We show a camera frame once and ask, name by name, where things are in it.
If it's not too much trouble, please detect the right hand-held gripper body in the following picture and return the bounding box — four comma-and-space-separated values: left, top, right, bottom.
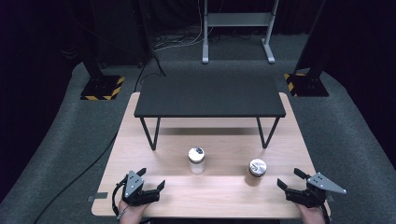
284, 172, 347, 209

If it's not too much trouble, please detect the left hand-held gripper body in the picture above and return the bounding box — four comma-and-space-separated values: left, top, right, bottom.
120, 170, 162, 207

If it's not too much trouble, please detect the glass jar with brown powder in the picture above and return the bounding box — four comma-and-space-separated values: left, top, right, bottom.
245, 158, 268, 188

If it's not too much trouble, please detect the glass jar with white powder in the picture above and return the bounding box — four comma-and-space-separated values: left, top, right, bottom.
187, 147, 206, 175

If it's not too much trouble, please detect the black raised shelf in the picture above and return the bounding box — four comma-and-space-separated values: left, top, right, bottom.
134, 74, 287, 151

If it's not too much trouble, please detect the person's right hand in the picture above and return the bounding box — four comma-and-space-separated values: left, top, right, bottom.
295, 203, 328, 224

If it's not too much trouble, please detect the person's left hand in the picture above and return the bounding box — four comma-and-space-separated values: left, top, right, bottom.
118, 199, 151, 224

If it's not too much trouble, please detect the black stand with striped base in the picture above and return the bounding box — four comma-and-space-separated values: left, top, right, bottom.
283, 0, 331, 98
78, 59, 126, 102

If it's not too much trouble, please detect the black cabinet on casters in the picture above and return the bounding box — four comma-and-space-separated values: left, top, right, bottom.
90, 0, 154, 69

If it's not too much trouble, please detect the grey metal stand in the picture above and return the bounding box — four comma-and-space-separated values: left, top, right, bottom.
201, 0, 280, 65

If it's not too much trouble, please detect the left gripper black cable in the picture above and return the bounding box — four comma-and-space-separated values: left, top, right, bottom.
112, 175, 129, 220

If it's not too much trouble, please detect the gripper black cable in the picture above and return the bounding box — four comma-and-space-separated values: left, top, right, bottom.
112, 175, 129, 220
321, 203, 332, 224

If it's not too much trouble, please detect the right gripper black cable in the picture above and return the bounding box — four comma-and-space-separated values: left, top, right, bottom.
321, 203, 332, 224

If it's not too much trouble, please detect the long black floor cable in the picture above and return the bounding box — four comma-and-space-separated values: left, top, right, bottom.
33, 132, 120, 224

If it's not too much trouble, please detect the short black floor cable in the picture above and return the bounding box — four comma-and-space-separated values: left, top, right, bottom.
134, 52, 168, 93

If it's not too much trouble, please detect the bundle of floor cables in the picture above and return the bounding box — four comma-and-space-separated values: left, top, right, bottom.
152, 24, 219, 52

